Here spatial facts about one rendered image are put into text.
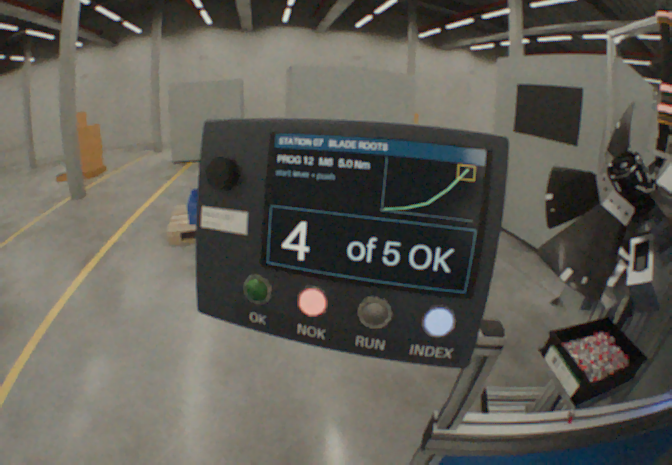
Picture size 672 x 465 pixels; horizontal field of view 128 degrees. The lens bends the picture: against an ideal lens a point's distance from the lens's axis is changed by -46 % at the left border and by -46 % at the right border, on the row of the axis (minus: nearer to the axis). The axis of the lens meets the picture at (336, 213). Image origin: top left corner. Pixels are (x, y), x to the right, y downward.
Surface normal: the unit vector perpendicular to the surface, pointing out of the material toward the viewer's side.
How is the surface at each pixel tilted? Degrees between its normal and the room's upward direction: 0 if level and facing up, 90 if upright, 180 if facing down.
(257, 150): 75
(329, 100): 90
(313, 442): 0
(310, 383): 0
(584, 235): 52
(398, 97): 90
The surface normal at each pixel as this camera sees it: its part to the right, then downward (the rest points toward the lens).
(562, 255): -0.69, -0.49
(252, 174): -0.24, 0.07
